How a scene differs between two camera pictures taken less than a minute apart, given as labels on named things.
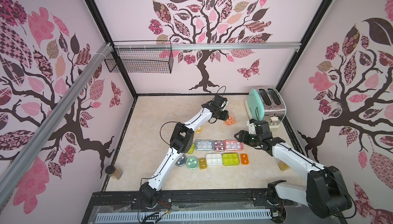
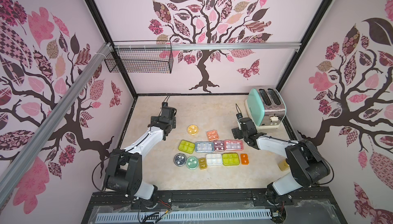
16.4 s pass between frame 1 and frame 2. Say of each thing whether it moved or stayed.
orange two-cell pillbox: stayed
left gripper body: moved
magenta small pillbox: stayed
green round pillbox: stayed
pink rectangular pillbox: stayed
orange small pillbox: moved
